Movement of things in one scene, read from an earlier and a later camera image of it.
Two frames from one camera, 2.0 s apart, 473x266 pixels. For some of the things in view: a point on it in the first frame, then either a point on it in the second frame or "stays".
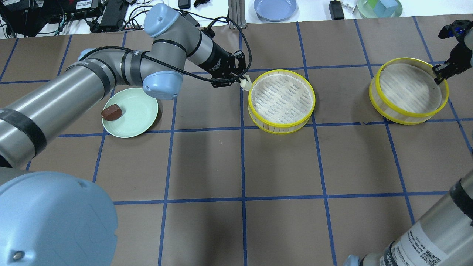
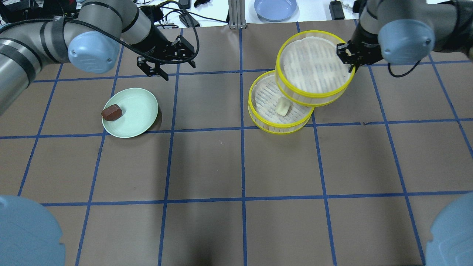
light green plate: (139, 109) stays
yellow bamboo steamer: (281, 102) stays
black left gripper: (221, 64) → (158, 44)
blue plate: (274, 10) stays
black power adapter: (336, 10) stays
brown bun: (112, 112) stays
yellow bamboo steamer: (404, 91) → (309, 72)
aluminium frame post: (236, 12) stays
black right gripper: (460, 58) → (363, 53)
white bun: (245, 85) → (282, 106)
